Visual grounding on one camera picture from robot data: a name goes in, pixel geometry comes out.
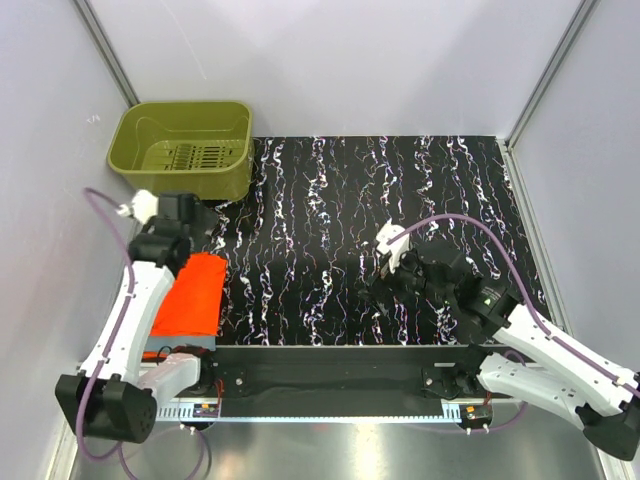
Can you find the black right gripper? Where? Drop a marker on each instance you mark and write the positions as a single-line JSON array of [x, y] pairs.
[[404, 257]]

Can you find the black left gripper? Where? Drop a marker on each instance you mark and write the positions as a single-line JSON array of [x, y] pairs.
[[203, 224]]

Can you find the orange t shirt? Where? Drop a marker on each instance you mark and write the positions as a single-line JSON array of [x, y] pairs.
[[193, 304]]

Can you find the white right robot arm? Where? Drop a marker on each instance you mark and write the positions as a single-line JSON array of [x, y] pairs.
[[512, 349]]

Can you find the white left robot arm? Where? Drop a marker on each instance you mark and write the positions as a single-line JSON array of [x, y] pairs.
[[109, 397]]

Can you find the olive green plastic basket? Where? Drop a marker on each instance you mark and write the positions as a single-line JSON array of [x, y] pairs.
[[203, 147]]

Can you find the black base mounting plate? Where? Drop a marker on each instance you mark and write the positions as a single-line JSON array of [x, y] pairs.
[[324, 382]]

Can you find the black marble pattern mat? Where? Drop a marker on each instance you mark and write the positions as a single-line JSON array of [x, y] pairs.
[[300, 245]]

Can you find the folded grey-blue t shirt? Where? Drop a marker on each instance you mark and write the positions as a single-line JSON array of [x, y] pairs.
[[155, 343]]

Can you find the folded orange t shirt underneath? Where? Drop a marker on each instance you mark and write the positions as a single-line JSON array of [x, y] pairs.
[[153, 357]]

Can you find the aluminium front rail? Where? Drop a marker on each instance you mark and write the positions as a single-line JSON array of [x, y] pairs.
[[175, 412]]

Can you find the left aluminium frame post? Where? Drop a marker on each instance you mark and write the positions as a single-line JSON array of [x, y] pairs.
[[98, 34]]

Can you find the aluminium frame post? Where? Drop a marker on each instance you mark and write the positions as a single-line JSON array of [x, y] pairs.
[[568, 39], [98, 34]]

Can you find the right aluminium frame post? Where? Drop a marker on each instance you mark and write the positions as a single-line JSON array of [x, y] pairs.
[[568, 39]]

